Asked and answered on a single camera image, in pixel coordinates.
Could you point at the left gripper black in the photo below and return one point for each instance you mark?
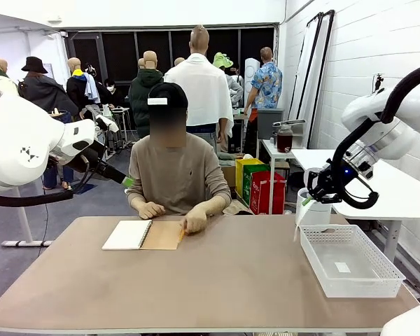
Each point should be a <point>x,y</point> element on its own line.
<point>108,171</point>

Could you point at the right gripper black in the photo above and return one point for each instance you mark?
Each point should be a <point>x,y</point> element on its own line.
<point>330,187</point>

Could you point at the spiral notebook brown cover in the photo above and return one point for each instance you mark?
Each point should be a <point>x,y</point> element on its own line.
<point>129,234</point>

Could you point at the yellow pencil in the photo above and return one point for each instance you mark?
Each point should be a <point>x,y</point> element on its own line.
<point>181,236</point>

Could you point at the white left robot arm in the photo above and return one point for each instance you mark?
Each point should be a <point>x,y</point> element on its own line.
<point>17,147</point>

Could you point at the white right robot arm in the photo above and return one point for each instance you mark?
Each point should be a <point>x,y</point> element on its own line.
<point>395,133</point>

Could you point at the person's right forearm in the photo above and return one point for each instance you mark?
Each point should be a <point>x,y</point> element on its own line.
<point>138,197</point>

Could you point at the person's left forearm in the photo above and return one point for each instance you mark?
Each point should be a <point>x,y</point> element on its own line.
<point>217,203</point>

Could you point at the person's right hand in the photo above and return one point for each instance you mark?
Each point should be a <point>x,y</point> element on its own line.
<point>150,210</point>

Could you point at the person's left hand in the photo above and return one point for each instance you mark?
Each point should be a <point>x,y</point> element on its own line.
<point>196,220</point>

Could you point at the white trash bin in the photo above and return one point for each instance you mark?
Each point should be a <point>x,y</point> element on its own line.
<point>316,213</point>

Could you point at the red and green box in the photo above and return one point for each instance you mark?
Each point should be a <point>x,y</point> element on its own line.
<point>269,192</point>

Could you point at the person in beige sweater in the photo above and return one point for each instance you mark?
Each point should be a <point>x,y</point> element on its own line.
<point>176,171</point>

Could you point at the small white side table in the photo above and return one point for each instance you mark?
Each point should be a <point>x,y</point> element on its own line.
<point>271,154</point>

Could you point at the brown glass jar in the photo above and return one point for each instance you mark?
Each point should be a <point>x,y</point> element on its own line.
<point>284,140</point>

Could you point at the green shopping bag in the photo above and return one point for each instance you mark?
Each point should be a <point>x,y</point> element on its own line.
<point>255,175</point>

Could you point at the yellow shopping bag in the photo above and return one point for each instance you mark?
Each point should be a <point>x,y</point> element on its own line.
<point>245,171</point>

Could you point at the white desk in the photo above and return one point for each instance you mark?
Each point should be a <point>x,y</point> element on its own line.
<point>399,196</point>

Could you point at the grey cabinet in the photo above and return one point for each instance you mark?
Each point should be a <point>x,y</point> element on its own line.
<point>269,122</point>

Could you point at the dark green jacket mannequin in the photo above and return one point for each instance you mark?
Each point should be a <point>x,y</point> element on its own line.
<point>143,98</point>

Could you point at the masked person in black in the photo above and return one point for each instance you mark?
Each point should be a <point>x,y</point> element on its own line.
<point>112,92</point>

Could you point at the white plastic basket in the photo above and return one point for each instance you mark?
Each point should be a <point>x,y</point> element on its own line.
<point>353,280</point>

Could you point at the black cap white label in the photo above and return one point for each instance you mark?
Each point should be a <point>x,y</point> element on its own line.
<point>168,92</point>

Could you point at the yellow scarf mannequin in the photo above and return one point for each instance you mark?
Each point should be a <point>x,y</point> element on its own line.
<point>78,87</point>

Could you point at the white table leg stand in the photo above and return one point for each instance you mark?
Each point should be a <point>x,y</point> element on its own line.
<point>24,227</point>

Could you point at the floral shirt mannequin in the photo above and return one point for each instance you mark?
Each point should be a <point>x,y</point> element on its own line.
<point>266,87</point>

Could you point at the white draped mannequin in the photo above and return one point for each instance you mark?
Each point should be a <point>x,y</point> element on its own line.
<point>199,91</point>

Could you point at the black hat mannequin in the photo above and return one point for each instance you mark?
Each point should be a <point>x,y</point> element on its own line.
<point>45,94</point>

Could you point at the black tripod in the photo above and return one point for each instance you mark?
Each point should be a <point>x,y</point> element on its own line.
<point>378,82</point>

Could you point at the white tower fan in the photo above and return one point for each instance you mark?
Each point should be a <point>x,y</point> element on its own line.
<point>251,75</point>

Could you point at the green hat mannequin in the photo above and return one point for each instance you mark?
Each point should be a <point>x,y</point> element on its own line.
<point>224,61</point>

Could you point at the cream jacket mannequin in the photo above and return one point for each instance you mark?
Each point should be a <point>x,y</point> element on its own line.
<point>0,84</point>

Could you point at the folded white screen black frame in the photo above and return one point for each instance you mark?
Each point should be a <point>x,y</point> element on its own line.
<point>323,77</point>
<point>309,70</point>

